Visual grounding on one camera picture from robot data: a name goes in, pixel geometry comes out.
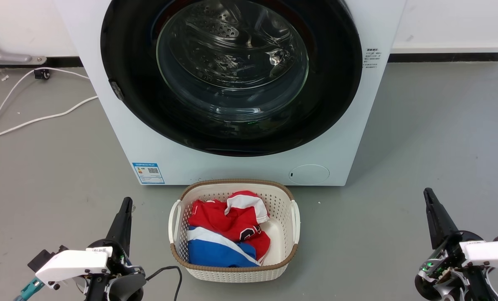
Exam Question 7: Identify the blue energy label sticker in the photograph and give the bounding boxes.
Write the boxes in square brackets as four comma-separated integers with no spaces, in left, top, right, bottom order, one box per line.
[132,162,165,185]

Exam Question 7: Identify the round white filter cover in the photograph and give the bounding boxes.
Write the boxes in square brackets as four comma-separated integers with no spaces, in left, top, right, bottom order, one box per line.
[289,164,330,185]

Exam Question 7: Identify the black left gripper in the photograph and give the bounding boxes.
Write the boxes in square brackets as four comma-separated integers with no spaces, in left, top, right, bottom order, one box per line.
[84,197,147,301]

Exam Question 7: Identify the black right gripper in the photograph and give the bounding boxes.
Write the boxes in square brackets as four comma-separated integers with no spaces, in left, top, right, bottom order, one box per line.
[414,188,498,301]

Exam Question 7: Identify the grey door latch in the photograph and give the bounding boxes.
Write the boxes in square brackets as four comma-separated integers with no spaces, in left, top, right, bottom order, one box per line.
[110,81,125,101]

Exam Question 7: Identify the teal cable connector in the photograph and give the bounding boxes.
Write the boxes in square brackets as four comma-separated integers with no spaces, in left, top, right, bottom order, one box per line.
[14,278,45,301]

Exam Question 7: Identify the blue and white garment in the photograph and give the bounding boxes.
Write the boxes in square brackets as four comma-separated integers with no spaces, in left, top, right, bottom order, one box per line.
[186,226,261,268]

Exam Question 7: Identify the red and white garment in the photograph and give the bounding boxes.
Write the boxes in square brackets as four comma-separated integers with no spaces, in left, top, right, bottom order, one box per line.
[188,191,271,262]

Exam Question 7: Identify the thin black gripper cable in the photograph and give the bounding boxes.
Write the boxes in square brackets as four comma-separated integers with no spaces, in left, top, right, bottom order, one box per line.
[145,265,183,301]

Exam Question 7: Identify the small printed text sticker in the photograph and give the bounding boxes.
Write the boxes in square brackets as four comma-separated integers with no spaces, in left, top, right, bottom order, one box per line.
[362,48,383,71]

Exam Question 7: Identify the white front-load washing machine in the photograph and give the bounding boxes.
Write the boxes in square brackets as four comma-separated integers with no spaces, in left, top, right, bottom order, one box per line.
[53,0,407,187]

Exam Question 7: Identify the cream woven plastic laundry basket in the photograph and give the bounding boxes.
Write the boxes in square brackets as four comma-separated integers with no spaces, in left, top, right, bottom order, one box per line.
[168,179,301,283]

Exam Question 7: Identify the black round washer door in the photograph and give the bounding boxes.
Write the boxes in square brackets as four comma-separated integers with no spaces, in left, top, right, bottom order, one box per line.
[100,0,363,157]

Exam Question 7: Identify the white power cable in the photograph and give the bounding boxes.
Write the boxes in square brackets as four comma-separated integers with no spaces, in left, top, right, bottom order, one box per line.
[0,67,90,149]
[0,96,99,140]

